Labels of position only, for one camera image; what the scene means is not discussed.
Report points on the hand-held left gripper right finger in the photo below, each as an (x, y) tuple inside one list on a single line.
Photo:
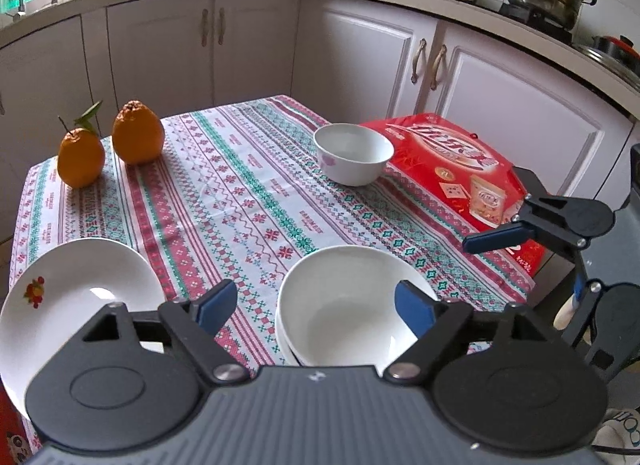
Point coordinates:
[(412, 307)]

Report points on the white fruit-print plate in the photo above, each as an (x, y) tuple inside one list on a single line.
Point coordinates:
[(75, 265)]

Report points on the red printed bag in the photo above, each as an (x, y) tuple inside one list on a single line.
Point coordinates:
[(12, 435)]

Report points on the black gas stove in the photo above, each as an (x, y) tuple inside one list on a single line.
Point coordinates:
[(530, 17)]

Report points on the orange with green leaf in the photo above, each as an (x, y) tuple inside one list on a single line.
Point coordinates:
[(80, 160)]

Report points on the white kitchen cabinet unit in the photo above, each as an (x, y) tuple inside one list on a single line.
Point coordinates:
[(350, 55)]

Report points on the dark pot with red knob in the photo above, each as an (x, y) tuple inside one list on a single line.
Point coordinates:
[(615, 52)]

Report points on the teal box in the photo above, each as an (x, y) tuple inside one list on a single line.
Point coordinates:
[(10, 4)]

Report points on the white ceramic bowl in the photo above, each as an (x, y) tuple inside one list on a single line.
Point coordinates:
[(345, 315), (350, 165), (287, 345)]

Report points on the cream printed cloth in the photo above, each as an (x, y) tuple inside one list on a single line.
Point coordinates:
[(622, 432)]

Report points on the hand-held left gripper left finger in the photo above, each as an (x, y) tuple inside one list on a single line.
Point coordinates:
[(217, 305)]

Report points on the red printed gift box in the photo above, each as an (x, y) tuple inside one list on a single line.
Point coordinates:
[(450, 160)]

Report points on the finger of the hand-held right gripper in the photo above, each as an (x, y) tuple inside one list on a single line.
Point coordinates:
[(582, 315), (495, 239)]

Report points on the patterned tablecloth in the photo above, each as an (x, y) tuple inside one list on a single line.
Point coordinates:
[(240, 195)]

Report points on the bumpy orange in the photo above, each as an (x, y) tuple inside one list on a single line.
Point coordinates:
[(137, 135)]

